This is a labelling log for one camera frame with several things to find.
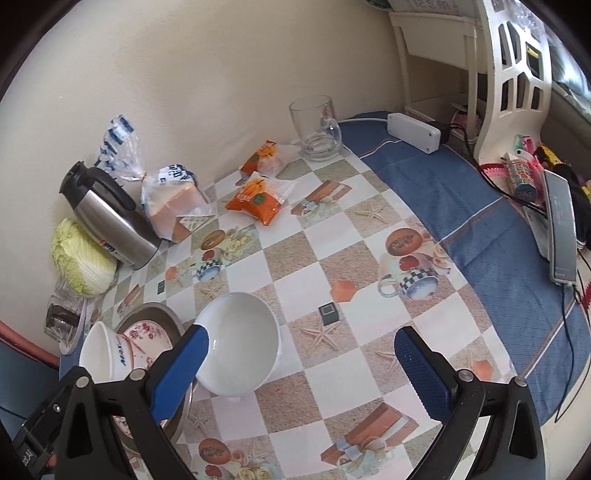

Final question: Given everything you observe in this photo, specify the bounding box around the grey smartphone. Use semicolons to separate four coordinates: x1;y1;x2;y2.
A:
542;169;579;284

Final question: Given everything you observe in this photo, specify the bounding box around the napa cabbage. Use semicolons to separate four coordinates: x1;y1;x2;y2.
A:
51;218;118;297

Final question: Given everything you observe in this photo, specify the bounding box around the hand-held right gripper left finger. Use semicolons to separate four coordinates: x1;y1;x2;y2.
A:
54;324;211;480

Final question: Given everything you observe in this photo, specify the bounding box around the black charger cable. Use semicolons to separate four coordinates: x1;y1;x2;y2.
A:
450;129;546;217

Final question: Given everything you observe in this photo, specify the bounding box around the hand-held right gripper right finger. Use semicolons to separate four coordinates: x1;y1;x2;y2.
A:
394;325;548;480

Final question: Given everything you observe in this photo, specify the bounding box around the orange snack packet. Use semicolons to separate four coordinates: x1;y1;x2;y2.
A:
225;172;298;227
239;140;301;178

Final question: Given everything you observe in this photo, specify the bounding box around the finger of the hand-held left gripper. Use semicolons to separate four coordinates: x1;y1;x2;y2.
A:
28;367;77;435

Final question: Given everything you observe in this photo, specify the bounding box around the grey printed bag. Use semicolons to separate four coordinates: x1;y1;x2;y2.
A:
390;0;467;14

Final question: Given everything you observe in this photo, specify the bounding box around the stainless steel basin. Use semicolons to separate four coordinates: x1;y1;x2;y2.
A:
113;302;195;462

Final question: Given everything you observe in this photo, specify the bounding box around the small white bowl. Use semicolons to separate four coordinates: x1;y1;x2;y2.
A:
79;320;139;384

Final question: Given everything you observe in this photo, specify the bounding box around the colourful printed cylinder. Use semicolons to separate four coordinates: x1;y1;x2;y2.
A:
505;154;539;204

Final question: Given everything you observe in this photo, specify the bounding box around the dark blue panel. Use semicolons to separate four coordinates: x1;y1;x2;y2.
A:
0;342;61;444

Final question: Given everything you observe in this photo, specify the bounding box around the red rimmed strawberry bowl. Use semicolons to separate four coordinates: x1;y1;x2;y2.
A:
121;322;175;370

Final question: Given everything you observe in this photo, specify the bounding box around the pale blue bowl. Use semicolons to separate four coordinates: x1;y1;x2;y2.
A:
194;292;281;397

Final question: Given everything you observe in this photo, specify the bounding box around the stainless steel thermos jug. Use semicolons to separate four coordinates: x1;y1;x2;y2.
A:
59;161;162;271

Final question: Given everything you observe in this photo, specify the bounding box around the black phone cable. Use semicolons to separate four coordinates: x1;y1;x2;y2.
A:
554;284;583;423

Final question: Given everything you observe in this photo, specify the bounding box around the clear glass mug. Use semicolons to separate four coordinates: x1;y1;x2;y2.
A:
289;95;343;161

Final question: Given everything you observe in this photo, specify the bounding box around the bagged sliced bread loaf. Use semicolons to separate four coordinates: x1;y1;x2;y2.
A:
95;114;218;243

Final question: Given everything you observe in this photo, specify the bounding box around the checkered printed tablecloth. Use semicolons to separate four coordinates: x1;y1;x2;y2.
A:
60;148;518;480

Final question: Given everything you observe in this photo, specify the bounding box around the white power strip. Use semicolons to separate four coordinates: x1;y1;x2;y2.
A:
387;112;443;154

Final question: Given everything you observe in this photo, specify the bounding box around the pink rail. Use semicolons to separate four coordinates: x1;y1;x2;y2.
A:
0;320;61;370

